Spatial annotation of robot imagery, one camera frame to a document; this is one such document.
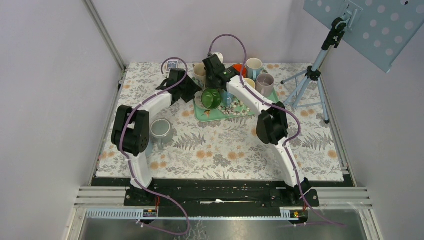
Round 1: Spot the beige seahorse print mug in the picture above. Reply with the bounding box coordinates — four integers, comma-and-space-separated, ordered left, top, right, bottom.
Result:
193, 63, 206, 85

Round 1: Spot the orange mug with black handle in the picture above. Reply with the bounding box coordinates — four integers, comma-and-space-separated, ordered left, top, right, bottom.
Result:
232, 63, 247, 78

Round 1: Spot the blue butterfly mug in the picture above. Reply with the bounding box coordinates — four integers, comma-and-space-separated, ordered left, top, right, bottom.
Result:
220, 89, 235, 107

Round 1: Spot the beige cartoon print mug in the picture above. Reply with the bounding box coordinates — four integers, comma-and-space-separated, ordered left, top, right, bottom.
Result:
194, 88, 222, 110

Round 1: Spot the cream yellow mug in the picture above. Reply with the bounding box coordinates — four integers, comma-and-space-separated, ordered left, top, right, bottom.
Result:
243, 78, 256, 90

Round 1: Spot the light blue faceted mug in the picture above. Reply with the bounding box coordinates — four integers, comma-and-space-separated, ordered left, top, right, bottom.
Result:
245, 58, 267, 81

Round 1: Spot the lilac mug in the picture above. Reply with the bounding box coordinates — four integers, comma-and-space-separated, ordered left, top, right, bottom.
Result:
255, 73, 275, 98

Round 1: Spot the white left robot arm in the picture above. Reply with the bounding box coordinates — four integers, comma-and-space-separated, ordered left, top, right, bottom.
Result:
111, 68, 201, 206

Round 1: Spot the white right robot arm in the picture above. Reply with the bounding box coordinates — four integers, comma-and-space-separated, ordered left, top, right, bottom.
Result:
202, 53, 311, 206

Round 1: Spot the grey mug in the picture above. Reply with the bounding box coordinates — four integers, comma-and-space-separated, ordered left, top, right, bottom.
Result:
150, 118, 174, 151

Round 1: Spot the playing card box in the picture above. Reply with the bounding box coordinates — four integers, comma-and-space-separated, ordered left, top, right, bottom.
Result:
166, 60, 179, 72

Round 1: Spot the green floral bird tray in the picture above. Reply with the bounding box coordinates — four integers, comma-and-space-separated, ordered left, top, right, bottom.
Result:
193, 76, 279, 122

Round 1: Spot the floral tablecloth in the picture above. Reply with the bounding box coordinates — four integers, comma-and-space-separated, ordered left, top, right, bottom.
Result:
95, 62, 344, 182

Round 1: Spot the light blue tripod stand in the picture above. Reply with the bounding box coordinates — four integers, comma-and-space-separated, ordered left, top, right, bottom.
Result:
281, 16, 351, 124

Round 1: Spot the blue dotted panel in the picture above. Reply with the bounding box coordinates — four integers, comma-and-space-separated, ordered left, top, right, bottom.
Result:
303, 0, 424, 73

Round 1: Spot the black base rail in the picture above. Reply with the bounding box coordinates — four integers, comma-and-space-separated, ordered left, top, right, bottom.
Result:
91, 178, 320, 214

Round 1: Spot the white slotted cable duct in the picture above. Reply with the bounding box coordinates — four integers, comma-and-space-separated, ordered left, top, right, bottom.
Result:
86, 206, 299, 221

